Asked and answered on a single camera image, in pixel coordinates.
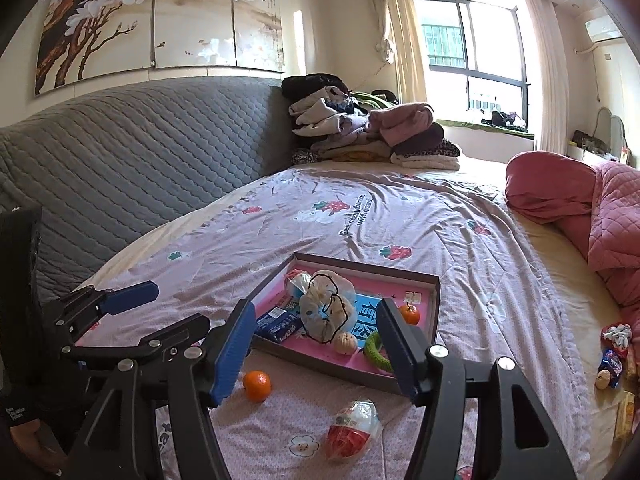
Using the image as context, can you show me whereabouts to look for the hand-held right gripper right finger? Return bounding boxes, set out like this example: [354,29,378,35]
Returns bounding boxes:
[376,298,564,480]

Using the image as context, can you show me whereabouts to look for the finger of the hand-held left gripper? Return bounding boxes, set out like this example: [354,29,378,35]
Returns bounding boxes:
[47,281,160,342]
[55,313,212,368]

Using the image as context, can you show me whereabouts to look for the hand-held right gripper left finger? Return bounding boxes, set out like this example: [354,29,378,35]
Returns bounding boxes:
[70,298,257,480]

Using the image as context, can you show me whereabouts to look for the large orange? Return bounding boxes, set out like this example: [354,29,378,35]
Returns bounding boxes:
[242,370,273,404]

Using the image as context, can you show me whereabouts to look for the walnut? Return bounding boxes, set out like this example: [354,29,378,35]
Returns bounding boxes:
[334,331,359,356]

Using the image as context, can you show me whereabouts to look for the grey tray pink inside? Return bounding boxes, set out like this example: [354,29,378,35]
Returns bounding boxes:
[252,252,442,397]

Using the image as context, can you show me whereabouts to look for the white frilly scrunchie black trim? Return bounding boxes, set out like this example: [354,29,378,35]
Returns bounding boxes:
[299,270,357,345]

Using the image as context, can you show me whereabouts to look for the person's left hand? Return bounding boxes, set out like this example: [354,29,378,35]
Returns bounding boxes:
[7,417,68,478]

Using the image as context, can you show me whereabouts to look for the blue snack packet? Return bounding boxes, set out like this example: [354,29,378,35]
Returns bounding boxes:
[256,307,301,345]

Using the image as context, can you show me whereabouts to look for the grey quilted headboard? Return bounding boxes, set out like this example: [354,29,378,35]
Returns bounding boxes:
[0,76,297,307]

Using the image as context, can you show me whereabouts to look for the pink strawberry print bedsheet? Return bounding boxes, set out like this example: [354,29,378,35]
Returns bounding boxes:
[75,162,601,480]

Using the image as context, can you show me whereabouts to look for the small blue snack bag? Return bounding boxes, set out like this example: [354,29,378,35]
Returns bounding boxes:
[595,347,625,391]

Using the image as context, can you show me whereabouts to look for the small rag doll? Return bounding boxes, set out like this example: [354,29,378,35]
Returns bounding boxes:
[600,323,632,349]

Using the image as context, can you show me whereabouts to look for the pink pillow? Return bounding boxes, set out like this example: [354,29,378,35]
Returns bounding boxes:
[504,151,599,225]

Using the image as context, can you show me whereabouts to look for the pile of folded clothes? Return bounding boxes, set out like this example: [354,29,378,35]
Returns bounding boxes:
[281,73,462,170]

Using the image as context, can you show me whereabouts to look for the yellow snack packet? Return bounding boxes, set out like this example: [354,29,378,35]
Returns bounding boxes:
[612,390,637,444]

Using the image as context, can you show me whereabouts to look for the green window sill cushion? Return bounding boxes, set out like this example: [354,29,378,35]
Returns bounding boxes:
[435,118,536,141]

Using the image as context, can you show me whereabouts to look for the pink quilt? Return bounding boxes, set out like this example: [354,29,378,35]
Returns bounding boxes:
[587,160,640,347]

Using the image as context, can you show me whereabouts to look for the dark bag on sill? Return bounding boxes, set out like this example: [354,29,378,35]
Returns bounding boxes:
[482,109,529,130]

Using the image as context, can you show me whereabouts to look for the white vanity mirror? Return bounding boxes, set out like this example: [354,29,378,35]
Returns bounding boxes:
[594,105,627,159]

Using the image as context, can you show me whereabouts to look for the sheer white curtain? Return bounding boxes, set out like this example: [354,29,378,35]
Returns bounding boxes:
[520,0,567,154]

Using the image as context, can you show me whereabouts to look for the cream curtain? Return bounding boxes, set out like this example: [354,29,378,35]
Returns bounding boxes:
[367,0,429,107]

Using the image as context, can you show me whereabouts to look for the window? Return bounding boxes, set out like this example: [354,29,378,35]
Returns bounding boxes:
[413,0,531,112]

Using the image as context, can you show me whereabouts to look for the white air conditioner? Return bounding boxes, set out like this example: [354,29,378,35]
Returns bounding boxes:
[583,15,625,44]

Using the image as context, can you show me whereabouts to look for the green fuzzy ring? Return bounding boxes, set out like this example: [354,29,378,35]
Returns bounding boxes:
[363,332,401,374]

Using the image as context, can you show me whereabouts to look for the flower wall painting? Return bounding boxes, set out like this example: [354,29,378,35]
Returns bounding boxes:
[35,0,286,96]

